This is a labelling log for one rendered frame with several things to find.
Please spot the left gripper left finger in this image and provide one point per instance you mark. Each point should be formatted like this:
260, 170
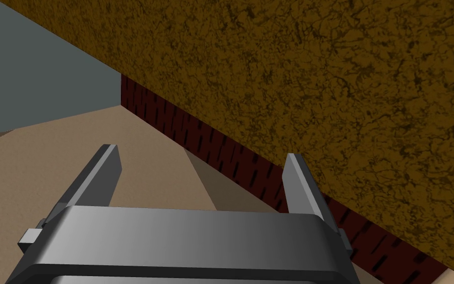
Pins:
92, 181

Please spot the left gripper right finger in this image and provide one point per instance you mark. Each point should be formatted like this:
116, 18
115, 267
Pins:
302, 189

